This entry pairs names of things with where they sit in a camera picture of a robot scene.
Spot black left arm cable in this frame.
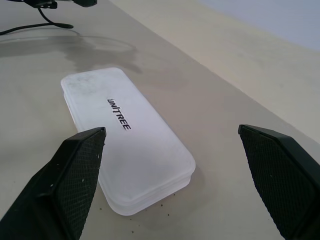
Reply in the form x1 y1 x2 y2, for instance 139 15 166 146
0 6 74 36

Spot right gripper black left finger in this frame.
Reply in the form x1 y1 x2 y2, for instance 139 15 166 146
0 126 107 240

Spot white Unitree pencil case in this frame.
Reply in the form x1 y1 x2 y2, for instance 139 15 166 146
60 67 196 216

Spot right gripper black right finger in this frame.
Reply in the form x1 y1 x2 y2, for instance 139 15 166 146
237 124 320 240

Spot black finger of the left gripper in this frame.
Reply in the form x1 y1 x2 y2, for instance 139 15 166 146
74 0 98 7

